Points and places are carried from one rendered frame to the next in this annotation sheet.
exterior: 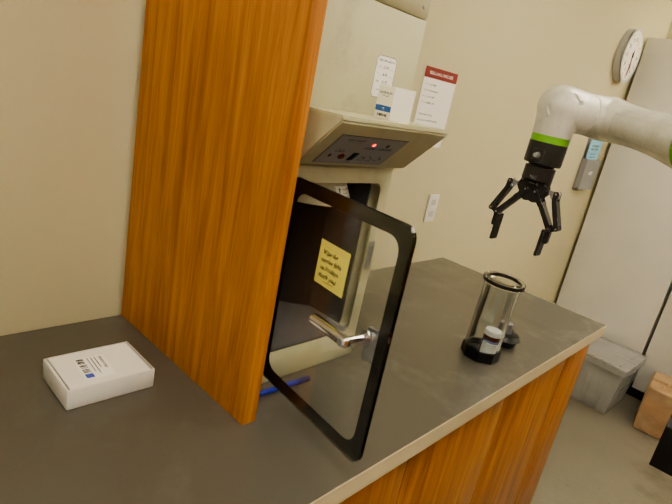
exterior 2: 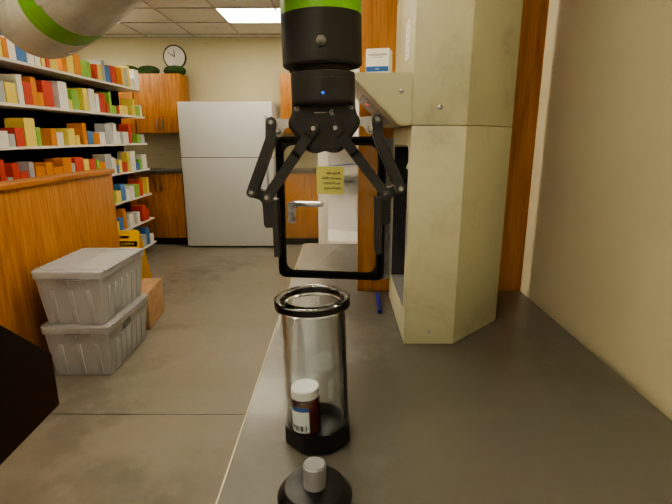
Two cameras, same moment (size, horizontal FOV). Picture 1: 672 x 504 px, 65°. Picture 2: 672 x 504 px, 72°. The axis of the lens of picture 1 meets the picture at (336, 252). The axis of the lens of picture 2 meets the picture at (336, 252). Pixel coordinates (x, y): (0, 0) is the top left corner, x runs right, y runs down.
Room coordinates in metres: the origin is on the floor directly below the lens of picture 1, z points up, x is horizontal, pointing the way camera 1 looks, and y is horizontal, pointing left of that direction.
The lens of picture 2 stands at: (1.81, -0.82, 1.39)
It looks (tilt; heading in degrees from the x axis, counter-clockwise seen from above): 14 degrees down; 140
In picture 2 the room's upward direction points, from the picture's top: straight up
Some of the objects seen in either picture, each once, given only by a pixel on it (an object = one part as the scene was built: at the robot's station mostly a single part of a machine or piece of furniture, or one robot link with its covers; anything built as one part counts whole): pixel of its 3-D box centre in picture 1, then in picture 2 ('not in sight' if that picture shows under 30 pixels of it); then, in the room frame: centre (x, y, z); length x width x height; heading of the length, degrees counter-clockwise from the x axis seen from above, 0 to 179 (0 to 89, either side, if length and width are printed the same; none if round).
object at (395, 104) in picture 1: (394, 104); (379, 65); (1.05, -0.05, 1.54); 0.05 x 0.05 x 0.06; 35
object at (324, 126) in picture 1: (372, 144); (376, 104); (1.02, -0.03, 1.46); 0.32 x 0.11 x 0.10; 139
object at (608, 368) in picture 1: (580, 364); not in sight; (3.16, -1.70, 0.17); 0.60 x 0.42 x 0.33; 47
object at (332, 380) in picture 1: (323, 312); (330, 210); (0.82, 0.00, 1.19); 0.30 x 0.01 x 0.40; 42
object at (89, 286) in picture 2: not in sight; (96, 283); (-1.29, -0.17, 0.49); 0.60 x 0.42 x 0.33; 139
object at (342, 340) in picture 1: (338, 329); not in sight; (0.75, -0.03, 1.20); 0.10 x 0.05 x 0.03; 42
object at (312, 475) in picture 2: (505, 333); (314, 486); (1.43, -0.53, 0.97); 0.09 x 0.09 x 0.07
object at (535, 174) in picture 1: (535, 183); (323, 112); (1.37, -0.46, 1.42); 0.08 x 0.07 x 0.09; 50
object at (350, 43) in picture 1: (297, 188); (453, 164); (1.14, 0.11, 1.33); 0.32 x 0.25 x 0.77; 139
